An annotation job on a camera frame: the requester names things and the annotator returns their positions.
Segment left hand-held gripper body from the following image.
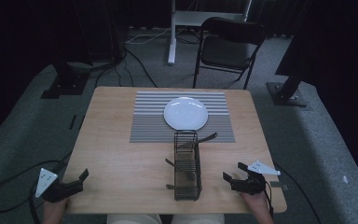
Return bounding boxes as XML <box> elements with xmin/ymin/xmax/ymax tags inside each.
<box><xmin>34</xmin><ymin>167</ymin><xmax>77</xmax><ymax>203</ymax></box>

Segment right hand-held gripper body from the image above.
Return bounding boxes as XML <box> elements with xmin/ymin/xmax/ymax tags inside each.
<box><xmin>229</xmin><ymin>160</ymin><xmax>282</xmax><ymax>197</ymax></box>

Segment black wire cutlery basket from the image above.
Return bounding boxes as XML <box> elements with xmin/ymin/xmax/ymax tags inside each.
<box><xmin>172</xmin><ymin>129</ymin><xmax>203</xmax><ymax>202</ymax></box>

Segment metal knife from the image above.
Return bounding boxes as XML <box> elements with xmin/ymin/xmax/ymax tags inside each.
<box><xmin>178</xmin><ymin>132</ymin><xmax>219</xmax><ymax>149</ymax></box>

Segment person's right hand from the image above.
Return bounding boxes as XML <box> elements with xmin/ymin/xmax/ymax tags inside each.
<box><xmin>241</xmin><ymin>190</ymin><xmax>270</xmax><ymax>217</ymax></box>

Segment person's left hand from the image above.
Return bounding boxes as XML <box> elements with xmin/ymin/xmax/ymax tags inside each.
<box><xmin>42</xmin><ymin>198</ymin><xmax>71</xmax><ymax>224</ymax></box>

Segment grey tape piece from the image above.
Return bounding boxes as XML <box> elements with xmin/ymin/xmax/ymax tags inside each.
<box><xmin>269</xmin><ymin>181</ymin><xmax>289</xmax><ymax>191</ymax></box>

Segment person's legs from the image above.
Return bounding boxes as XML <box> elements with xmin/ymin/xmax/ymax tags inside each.
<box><xmin>106</xmin><ymin>213</ymin><xmax>226</xmax><ymax>224</ymax></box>

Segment white round plate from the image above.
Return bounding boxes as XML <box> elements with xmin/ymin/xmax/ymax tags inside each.
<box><xmin>162</xmin><ymin>96</ymin><xmax>210</xmax><ymax>131</ymax></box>

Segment grey striped placemat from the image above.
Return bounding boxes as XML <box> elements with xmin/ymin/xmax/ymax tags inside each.
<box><xmin>129</xmin><ymin>91</ymin><xmax>236</xmax><ymax>144</ymax></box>

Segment black metal stand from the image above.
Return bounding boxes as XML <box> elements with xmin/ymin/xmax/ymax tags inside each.
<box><xmin>40</xmin><ymin>60</ymin><xmax>91</xmax><ymax>100</ymax></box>
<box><xmin>266</xmin><ymin>0</ymin><xmax>313</xmax><ymax>108</ymax></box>

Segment black folding chair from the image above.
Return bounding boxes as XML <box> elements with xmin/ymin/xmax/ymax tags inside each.
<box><xmin>192</xmin><ymin>16</ymin><xmax>267</xmax><ymax>91</ymax></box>

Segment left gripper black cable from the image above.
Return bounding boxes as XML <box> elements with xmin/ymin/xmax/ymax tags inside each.
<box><xmin>0</xmin><ymin>151</ymin><xmax>73</xmax><ymax>224</ymax></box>

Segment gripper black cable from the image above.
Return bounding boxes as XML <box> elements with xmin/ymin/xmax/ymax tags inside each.
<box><xmin>0</xmin><ymin>151</ymin><xmax>73</xmax><ymax>224</ymax></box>
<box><xmin>265</xmin><ymin>161</ymin><xmax>324</xmax><ymax>224</ymax></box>

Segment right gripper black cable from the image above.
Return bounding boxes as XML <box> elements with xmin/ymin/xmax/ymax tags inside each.
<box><xmin>265</xmin><ymin>161</ymin><xmax>324</xmax><ymax>224</ymax></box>

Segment black floor cables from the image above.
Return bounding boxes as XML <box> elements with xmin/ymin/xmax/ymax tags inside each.
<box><xmin>94</xmin><ymin>29</ymin><xmax>200</xmax><ymax>89</ymax></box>

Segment white floor cable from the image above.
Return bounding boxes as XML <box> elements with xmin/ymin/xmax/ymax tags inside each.
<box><xmin>124</xmin><ymin>27</ymin><xmax>172</xmax><ymax>45</ymax></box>

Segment white desk frame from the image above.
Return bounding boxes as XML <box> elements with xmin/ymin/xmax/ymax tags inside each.
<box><xmin>167</xmin><ymin>0</ymin><xmax>254</xmax><ymax>65</ymax></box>

